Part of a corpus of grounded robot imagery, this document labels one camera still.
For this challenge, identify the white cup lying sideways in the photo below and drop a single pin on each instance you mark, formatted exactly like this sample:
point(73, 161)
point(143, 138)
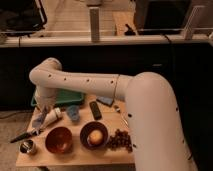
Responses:
point(52, 116)

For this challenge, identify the metal spoon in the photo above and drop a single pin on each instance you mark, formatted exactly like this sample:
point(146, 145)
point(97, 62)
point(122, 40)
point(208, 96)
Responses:
point(118, 110)

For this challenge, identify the black remote control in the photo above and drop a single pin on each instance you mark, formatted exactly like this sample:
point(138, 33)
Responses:
point(95, 110)

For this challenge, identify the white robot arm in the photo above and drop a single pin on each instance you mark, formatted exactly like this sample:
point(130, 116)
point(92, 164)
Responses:
point(154, 119)

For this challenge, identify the white vertical post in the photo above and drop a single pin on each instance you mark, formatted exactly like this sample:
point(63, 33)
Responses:
point(94, 24)

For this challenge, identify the black clamp on shelf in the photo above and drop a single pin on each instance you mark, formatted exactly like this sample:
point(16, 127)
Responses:
point(129, 31)

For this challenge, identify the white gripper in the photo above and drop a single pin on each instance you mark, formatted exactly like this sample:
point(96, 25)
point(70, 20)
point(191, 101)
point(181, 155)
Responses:
point(45, 108)

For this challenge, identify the black handled knife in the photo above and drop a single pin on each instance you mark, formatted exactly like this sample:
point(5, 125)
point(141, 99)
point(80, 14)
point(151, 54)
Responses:
point(26, 135)

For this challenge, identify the small metal cup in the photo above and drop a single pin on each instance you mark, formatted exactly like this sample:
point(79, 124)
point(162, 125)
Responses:
point(28, 147)

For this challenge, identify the wooden board table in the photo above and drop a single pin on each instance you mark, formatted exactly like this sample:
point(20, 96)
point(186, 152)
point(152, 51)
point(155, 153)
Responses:
point(78, 155)

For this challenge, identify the orange red bowl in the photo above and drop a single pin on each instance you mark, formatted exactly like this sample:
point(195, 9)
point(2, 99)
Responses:
point(59, 140)

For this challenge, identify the bunch of dark grapes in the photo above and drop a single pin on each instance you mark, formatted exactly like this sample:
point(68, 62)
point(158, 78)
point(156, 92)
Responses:
point(121, 139)

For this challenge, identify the yellow orange fruit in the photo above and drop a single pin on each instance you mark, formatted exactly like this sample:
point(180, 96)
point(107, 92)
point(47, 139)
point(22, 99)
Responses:
point(95, 137)

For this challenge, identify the dark maroon bowl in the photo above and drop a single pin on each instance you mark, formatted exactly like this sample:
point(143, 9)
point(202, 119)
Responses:
point(87, 129)

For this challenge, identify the green plastic tray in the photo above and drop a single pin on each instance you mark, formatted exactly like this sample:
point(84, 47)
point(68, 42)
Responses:
point(67, 97)

